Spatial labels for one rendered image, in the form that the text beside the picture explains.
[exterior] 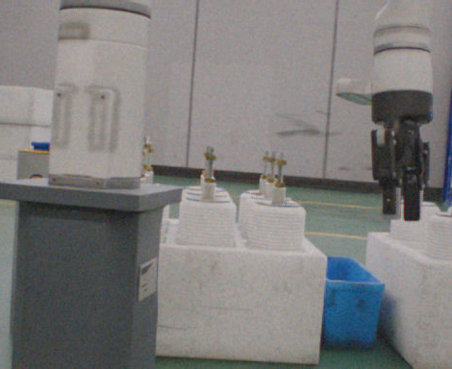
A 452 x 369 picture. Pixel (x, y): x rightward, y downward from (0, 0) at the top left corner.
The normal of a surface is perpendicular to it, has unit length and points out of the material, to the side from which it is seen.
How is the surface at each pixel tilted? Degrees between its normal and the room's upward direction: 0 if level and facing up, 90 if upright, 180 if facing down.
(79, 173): 90
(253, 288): 90
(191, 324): 90
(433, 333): 90
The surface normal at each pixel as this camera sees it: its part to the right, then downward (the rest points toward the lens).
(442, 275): 0.05, 0.07
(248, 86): -0.23, 0.05
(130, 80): 0.72, 0.10
